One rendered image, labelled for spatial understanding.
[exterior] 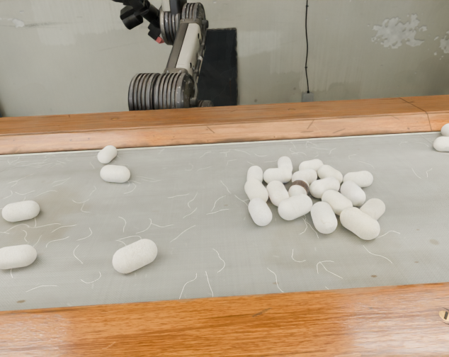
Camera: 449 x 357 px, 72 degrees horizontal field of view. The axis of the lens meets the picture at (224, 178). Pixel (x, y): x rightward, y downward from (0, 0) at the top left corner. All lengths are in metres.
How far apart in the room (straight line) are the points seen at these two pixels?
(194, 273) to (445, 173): 0.33
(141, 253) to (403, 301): 0.19
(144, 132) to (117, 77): 2.01
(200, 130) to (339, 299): 0.34
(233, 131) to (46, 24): 2.21
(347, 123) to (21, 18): 2.40
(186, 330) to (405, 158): 0.37
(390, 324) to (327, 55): 2.34
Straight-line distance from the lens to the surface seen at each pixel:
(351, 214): 0.31
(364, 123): 0.55
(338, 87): 2.58
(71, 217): 0.37
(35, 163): 0.52
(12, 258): 0.32
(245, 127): 0.50
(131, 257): 0.27
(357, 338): 0.22
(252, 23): 2.36
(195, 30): 0.86
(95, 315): 0.23
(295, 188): 0.34
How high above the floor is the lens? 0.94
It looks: 30 degrees down
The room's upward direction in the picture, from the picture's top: 2 degrees counter-clockwise
